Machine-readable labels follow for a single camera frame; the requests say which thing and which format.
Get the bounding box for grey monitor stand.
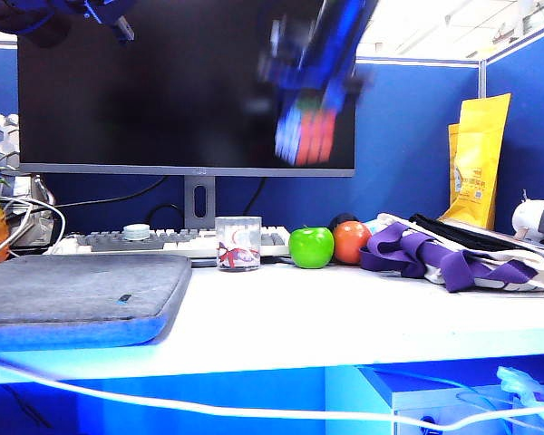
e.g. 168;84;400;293
183;176;217;230

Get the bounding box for grey laptop sleeve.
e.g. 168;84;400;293
0;253;193;349

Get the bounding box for orange round fruit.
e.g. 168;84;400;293
333;220;373;266

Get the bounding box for black computer monitor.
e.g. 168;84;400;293
16;0;357;178

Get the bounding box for thick white cable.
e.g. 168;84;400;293
0;355;544;431

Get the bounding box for short black monitor cable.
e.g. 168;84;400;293
243;177;267;217

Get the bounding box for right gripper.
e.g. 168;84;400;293
258;17;376;110

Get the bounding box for white arched cable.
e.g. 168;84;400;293
0;195;66;248

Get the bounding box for multicoloured Rubik's cube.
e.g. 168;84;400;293
274;97;339;168

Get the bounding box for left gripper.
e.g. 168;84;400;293
49;0;123;26

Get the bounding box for clear plastic bag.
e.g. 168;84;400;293
495;366;544;411

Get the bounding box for silver robot figure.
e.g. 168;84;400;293
0;113;56;248

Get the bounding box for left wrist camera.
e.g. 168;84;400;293
112;15;136;45

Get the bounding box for black folded cloth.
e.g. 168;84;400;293
408;213;544;265

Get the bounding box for long black monitor cable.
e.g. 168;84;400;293
50;176;170;210

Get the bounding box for thin white cable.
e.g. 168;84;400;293
0;206;33;266

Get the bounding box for small yellow pouch bag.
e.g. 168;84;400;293
447;123;461;209

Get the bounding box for canvas tote bag purple straps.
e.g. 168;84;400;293
358;212;544;294

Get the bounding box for white and grey device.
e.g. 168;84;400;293
510;190;544;244

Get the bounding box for large yellow pouch bag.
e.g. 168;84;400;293
439;92;512;231

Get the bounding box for green apple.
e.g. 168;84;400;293
287;225;335;269

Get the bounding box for grey and white keyboard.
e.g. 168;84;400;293
44;226;291;260

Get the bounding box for black ball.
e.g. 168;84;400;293
328;211;359;230

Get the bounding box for clear plastic jar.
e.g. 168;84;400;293
214;216;262;273

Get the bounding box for looped black cable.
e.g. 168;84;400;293
146;204;186;227

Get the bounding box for white drawer cabinet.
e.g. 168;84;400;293
358;365;544;435

